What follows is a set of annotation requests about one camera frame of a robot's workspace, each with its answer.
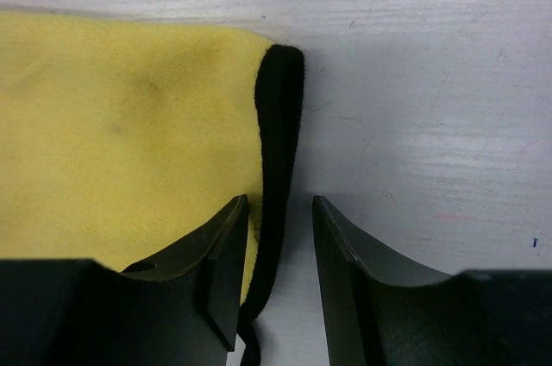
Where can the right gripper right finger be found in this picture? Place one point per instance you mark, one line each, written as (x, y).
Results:
(383, 308)

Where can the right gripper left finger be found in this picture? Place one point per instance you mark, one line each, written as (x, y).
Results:
(177, 307)

